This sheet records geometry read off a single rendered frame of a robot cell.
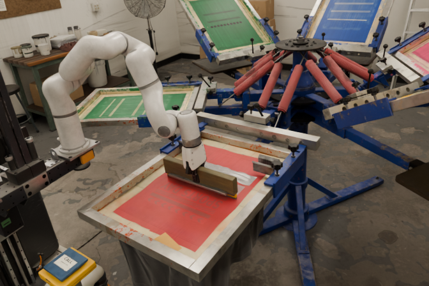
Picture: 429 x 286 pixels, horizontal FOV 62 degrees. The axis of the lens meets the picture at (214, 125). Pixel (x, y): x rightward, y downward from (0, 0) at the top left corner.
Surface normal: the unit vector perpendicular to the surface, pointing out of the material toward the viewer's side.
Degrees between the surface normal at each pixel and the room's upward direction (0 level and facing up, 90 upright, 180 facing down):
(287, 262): 0
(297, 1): 90
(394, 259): 0
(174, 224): 0
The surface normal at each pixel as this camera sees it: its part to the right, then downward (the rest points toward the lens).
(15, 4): 0.82, 0.19
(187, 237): -0.07, -0.90
